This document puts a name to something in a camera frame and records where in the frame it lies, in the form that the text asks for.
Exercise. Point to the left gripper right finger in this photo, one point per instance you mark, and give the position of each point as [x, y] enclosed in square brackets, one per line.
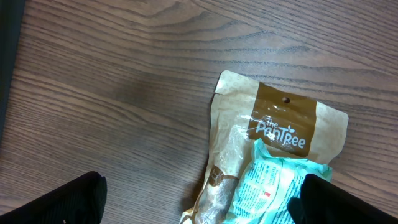
[321, 202]

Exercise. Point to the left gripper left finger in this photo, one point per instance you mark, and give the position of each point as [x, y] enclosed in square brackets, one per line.
[80, 201]

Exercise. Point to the mint green snack packet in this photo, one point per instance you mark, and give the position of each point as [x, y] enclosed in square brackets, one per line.
[267, 185]

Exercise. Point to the brown nut pouch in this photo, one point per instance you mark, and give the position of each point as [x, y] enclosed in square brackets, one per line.
[244, 110]

